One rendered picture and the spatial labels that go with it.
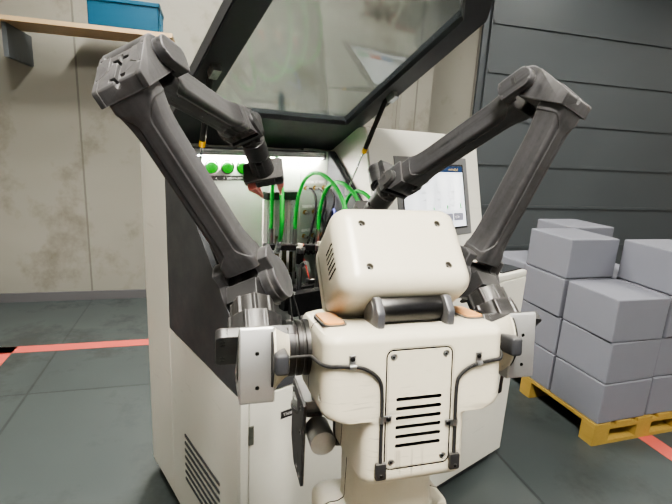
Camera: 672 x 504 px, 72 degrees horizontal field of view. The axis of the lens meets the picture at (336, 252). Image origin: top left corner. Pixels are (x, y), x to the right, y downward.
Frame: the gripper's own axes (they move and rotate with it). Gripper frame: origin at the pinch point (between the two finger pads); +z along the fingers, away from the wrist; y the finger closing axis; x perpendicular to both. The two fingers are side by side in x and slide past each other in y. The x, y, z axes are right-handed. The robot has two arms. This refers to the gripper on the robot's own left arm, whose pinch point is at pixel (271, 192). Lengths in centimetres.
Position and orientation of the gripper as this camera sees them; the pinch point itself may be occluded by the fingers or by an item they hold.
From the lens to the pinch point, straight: 126.9
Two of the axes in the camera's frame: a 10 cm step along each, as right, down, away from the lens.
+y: -9.8, 1.7, 0.2
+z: 1.1, 5.2, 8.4
